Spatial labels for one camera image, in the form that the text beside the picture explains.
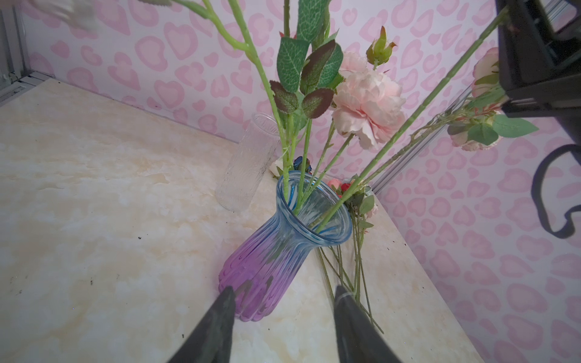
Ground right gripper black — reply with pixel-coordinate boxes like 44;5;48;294
496;1;580;144

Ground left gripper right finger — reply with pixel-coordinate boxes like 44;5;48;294
334;285;401;363

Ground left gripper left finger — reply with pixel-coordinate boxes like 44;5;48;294
169;287;235;363

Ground purple glass vase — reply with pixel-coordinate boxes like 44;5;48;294
219;171;353;322

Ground striped pink peony branch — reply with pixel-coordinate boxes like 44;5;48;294
312;6;539;232

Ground small mixed roses spray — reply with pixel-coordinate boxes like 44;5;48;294
316;185;384;333

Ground clear glass cylinder vase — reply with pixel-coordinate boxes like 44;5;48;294
215;113;280;213

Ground orange rose stem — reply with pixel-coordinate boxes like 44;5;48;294
269;1;343;213

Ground pink peony branch with bud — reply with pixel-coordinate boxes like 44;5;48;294
26;0;291;201

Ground pink peony flower stem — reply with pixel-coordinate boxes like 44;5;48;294
299;49;405;150

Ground blue rose stem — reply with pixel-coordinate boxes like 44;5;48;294
293;156;313;174

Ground right black corrugated cable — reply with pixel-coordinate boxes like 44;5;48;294
530;144;581;240

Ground right aluminium frame strut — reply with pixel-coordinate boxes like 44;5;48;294
369;86;471;195

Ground aluminium frame strut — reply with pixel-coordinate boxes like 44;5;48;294
1;5;51;106
369;86;471;195

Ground left aluminium frame strut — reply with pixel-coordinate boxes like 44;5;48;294
1;5;51;106

